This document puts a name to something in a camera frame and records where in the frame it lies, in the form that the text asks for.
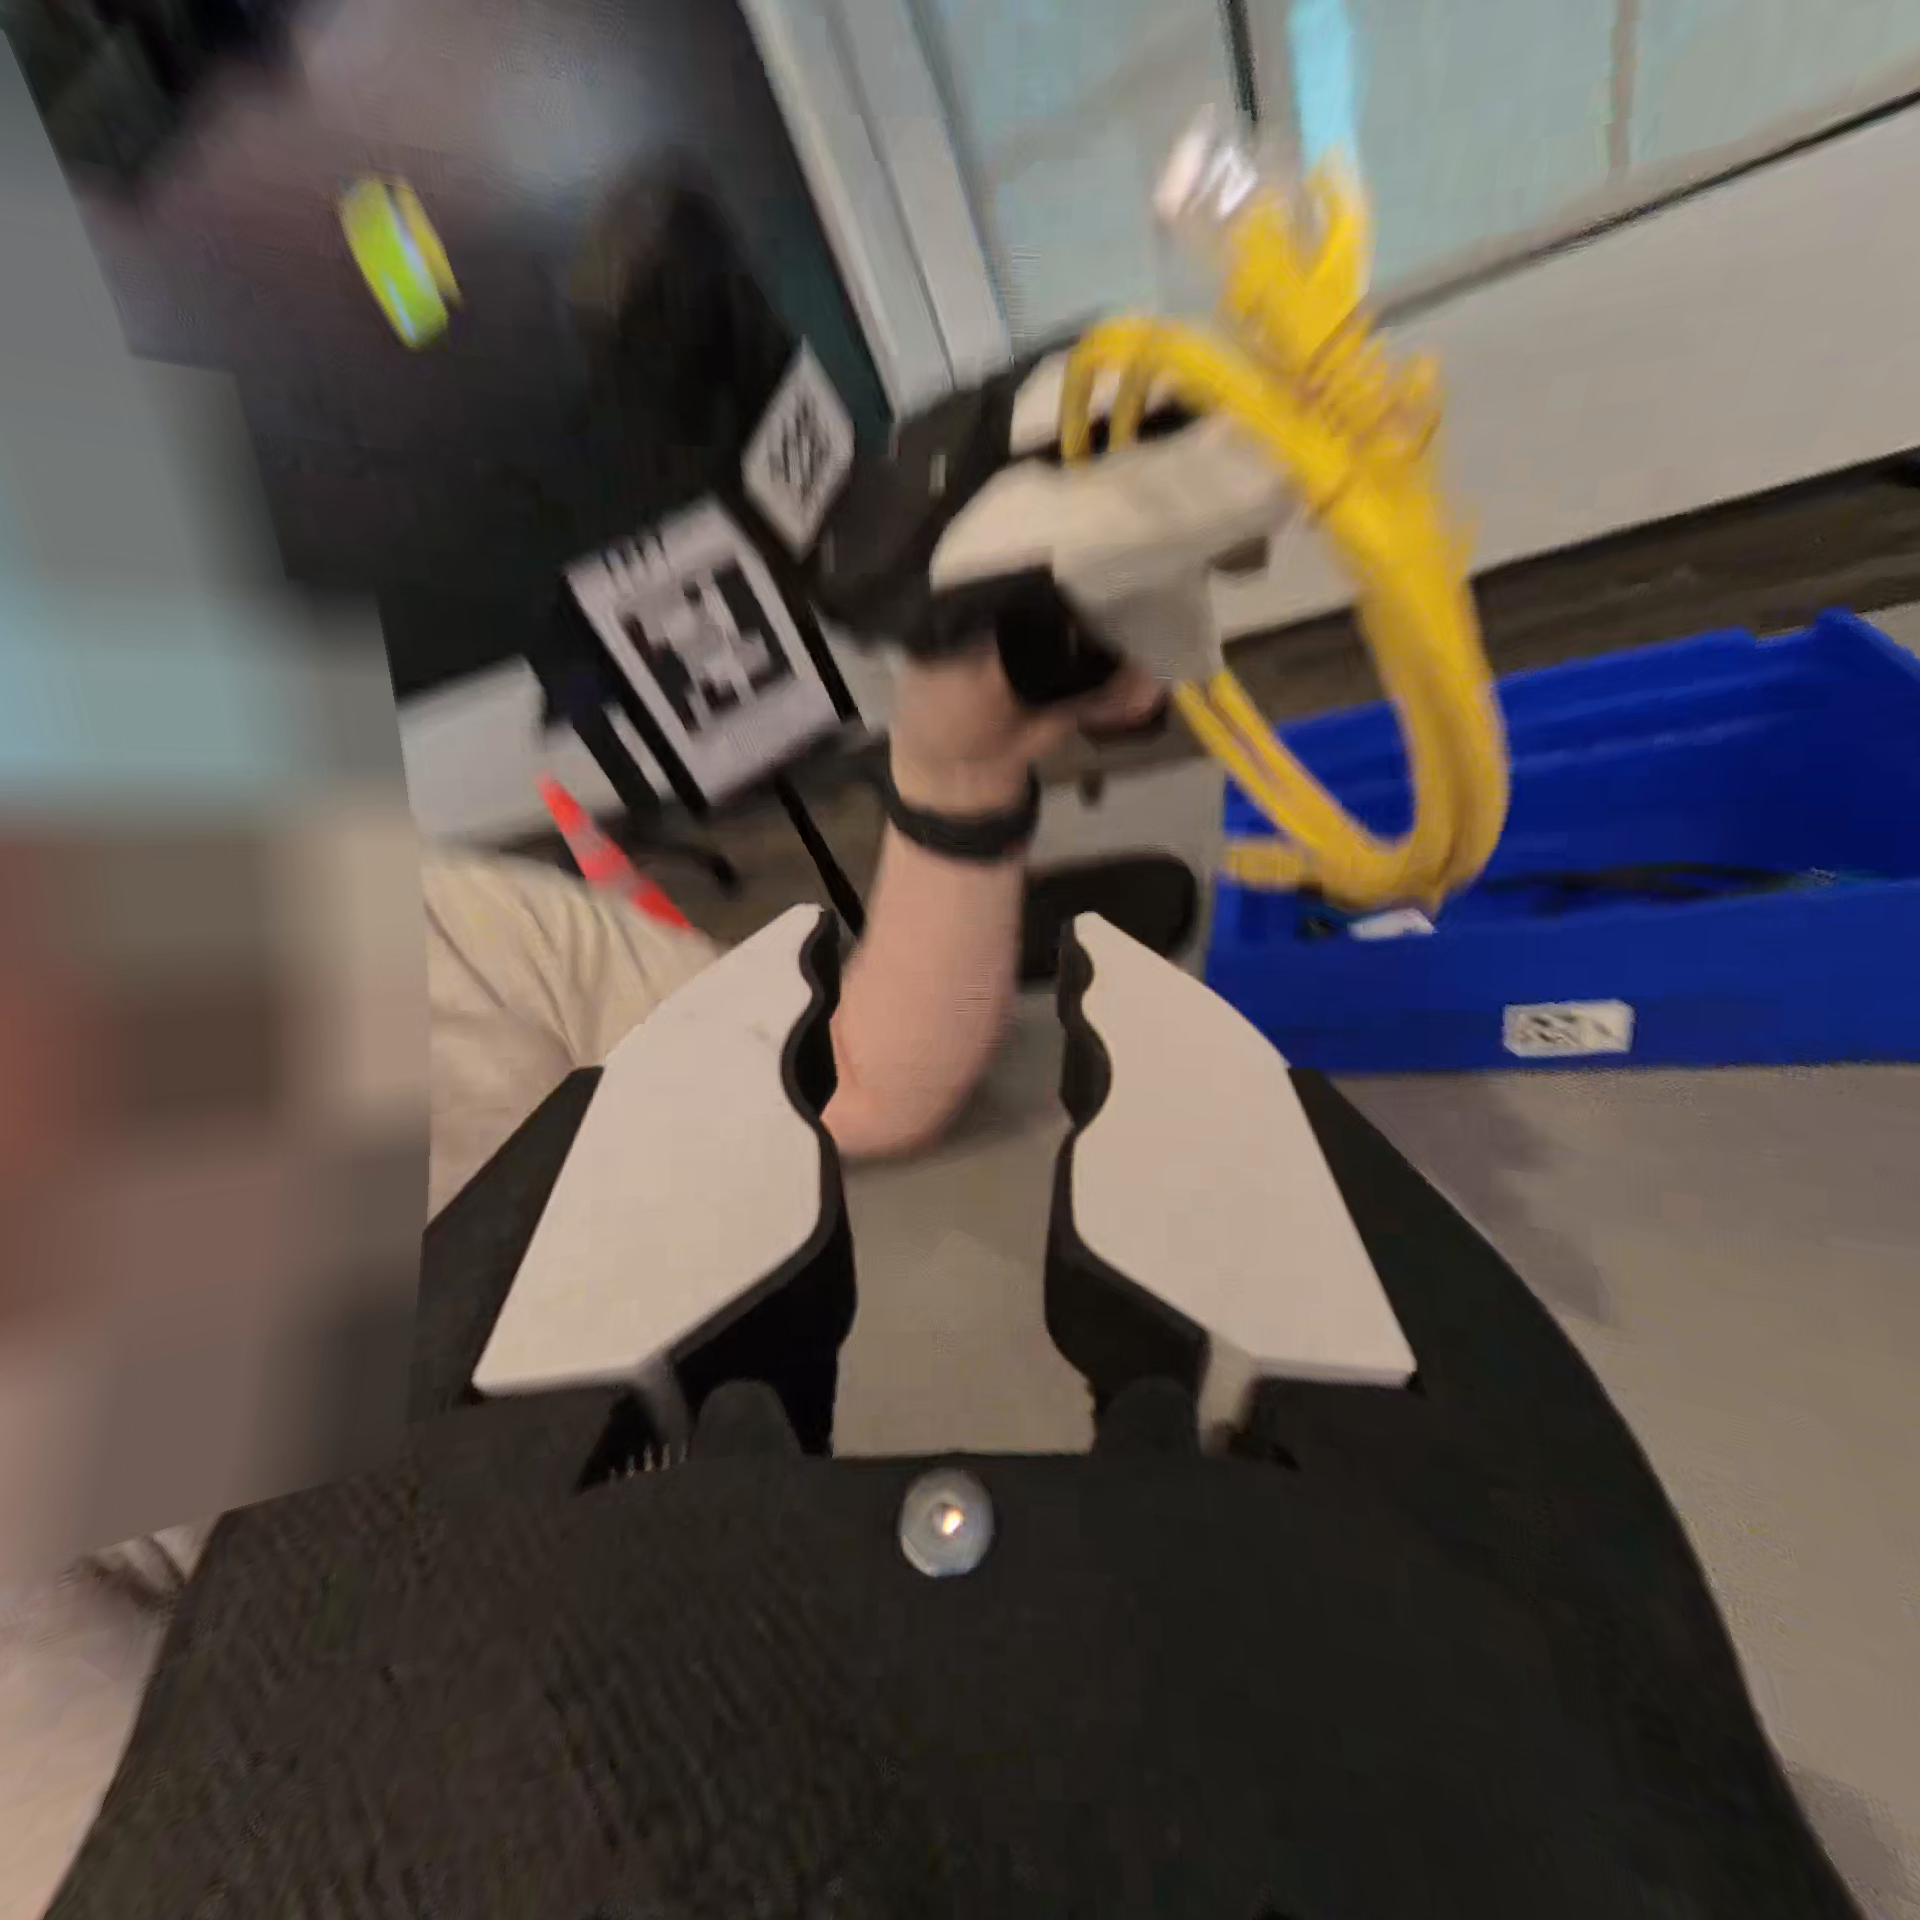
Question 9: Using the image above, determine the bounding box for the yellow network cable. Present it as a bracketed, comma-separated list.
[1057, 152, 1509, 908]

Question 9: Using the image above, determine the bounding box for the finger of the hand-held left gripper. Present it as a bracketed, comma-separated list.
[931, 426, 1309, 680]
[1008, 356, 1224, 462]

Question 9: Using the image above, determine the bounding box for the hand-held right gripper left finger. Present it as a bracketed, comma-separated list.
[471, 904, 862, 1455]

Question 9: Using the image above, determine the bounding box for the black wristband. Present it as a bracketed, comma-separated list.
[879, 770, 1044, 861]

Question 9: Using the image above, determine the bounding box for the red strap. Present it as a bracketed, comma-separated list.
[536, 770, 696, 933]

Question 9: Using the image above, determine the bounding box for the person's left forearm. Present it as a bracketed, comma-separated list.
[815, 839, 1042, 1163]

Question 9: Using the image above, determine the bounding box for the blue storage bin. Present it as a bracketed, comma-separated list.
[1206, 607, 1920, 1077]

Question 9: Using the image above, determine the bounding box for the person's leg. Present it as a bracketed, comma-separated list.
[427, 846, 720, 1217]

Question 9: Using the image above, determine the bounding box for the person's black shirt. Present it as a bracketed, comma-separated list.
[45, 0, 901, 692]

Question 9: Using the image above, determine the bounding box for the grey desk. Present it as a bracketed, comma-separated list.
[815, 960, 1920, 1863]

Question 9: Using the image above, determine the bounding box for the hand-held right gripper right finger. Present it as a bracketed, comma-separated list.
[1042, 913, 1420, 1451]

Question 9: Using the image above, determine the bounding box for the person's left hand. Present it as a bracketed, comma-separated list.
[888, 644, 1174, 817]

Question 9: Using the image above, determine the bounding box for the large window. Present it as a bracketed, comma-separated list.
[901, 0, 1920, 325]

